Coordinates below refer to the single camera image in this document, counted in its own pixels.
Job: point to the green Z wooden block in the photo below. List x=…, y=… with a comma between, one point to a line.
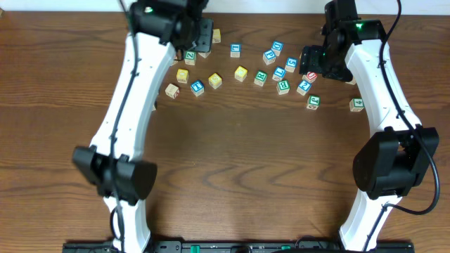
x=190, y=57

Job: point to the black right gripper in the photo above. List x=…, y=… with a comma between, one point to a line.
x=309, y=62

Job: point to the red E wooden block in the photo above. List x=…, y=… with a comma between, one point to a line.
x=175, y=61

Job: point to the green J wooden block right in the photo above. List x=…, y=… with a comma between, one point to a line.
x=313, y=102

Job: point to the red U wooden block right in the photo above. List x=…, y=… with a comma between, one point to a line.
x=310, y=77

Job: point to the yellow S wooden block top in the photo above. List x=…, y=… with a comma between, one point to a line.
x=216, y=37

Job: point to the yellow G wooden block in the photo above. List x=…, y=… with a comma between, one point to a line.
x=353, y=82

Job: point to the plain wooden block red side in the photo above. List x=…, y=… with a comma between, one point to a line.
x=172, y=91

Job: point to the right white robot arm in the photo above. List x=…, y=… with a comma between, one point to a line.
x=400, y=150

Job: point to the blue 5 wooden block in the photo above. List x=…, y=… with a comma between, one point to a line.
x=291, y=64

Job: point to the red u wooden block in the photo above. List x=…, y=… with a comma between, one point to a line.
x=310, y=77
x=204, y=54

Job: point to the blue 1 wooden block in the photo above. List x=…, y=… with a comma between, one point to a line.
x=279, y=74

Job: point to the green 4 wooden block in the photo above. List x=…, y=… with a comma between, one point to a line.
x=356, y=105

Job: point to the blue P wooden block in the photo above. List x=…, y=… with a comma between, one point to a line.
x=269, y=57

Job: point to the yellow ladybug wooden block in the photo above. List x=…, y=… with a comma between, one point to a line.
x=215, y=81

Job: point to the green R wooden block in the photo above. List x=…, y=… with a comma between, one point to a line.
x=260, y=78

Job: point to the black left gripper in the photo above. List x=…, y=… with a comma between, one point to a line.
x=204, y=27

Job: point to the blue L wooden block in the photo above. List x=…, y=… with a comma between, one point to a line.
x=235, y=50

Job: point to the blue T wooden block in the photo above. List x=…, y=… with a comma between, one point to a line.
x=197, y=88

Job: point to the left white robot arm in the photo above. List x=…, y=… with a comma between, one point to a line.
x=112, y=162

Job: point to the yellow Q wooden block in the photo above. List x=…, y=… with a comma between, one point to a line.
x=241, y=73

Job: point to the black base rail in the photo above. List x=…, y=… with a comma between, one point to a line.
x=305, y=244

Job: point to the green B wooden block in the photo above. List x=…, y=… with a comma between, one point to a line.
x=283, y=87

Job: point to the blue D wooden block left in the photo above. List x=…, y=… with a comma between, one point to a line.
x=277, y=47

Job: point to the red U wooden block left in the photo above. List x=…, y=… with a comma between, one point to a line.
x=204, y=54

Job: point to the yellow O wooden block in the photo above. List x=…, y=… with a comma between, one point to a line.
x=182, y=76

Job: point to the blue 2 wooden block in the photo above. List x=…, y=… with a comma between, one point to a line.
x=303, y=87

